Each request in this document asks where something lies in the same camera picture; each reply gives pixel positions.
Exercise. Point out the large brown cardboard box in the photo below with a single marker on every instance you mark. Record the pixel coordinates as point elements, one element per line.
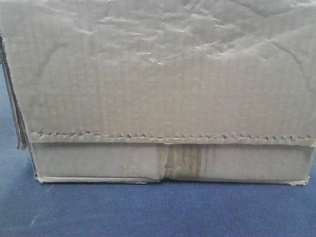
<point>138,91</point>

